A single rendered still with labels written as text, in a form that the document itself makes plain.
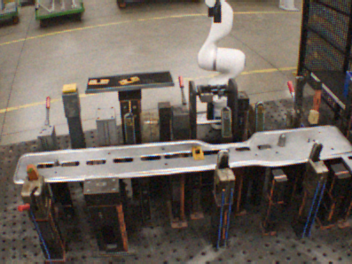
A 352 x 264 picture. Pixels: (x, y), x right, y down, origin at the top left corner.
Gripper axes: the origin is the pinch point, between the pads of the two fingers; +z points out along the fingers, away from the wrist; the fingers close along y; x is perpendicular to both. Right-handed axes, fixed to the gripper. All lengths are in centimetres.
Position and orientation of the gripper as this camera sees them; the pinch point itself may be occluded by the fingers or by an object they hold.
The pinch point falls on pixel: (214, 17)
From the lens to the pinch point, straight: 148.8
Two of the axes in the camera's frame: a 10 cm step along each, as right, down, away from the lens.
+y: 1.4, 5.3, -8.4
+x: 9.9, -0.9, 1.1
